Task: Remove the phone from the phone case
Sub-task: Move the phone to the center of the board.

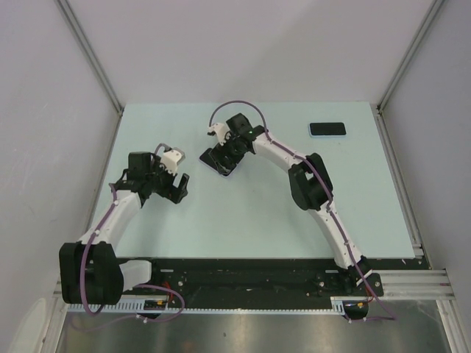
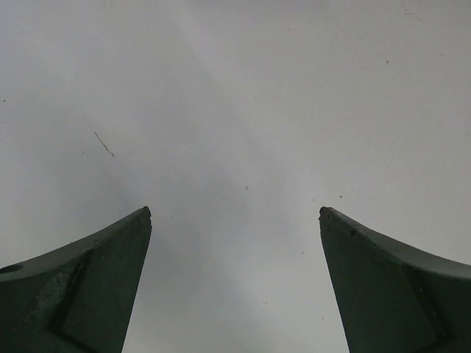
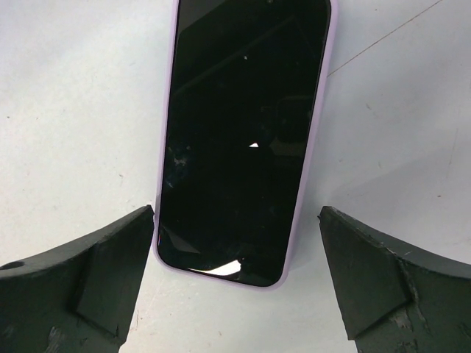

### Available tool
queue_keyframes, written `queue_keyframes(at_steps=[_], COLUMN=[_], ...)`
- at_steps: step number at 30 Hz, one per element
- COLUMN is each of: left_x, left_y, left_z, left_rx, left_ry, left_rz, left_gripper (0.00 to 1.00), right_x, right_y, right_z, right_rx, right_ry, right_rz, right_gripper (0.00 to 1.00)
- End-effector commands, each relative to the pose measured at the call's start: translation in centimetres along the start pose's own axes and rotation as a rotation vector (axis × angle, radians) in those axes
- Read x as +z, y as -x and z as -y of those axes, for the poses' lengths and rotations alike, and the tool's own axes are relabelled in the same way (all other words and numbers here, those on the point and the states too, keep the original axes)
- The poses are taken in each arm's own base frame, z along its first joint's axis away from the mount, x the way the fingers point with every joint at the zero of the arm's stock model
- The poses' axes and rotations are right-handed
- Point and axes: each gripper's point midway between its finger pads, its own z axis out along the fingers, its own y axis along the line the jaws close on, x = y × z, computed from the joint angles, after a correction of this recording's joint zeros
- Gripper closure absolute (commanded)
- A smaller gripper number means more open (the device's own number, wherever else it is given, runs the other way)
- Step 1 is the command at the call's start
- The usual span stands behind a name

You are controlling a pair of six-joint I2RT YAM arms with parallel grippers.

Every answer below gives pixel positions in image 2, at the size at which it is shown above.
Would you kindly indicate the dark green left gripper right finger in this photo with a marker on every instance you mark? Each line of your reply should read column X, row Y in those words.
column 393, row 297

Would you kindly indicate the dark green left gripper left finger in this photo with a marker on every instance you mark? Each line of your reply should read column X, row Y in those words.
column 79, row 297

